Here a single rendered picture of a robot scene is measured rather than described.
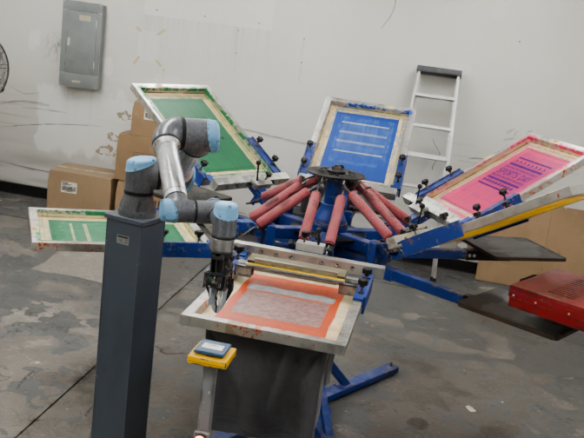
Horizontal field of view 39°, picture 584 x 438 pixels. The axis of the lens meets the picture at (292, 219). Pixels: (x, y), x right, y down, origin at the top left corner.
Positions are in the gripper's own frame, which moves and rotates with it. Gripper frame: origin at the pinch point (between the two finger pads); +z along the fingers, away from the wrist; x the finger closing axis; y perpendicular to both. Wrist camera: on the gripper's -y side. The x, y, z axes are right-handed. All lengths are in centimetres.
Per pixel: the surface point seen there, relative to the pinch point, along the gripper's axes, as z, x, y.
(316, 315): 15, 26, -51
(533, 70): -73, 125, -490
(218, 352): 13.2, 3.0, 3.6
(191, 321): 13.4, -12.9, -17.1
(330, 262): 8, 23, -99
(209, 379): 23.8, 0.7, 2.1
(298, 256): 8, 9, -99
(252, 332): 12.8, 9.0, -17.2
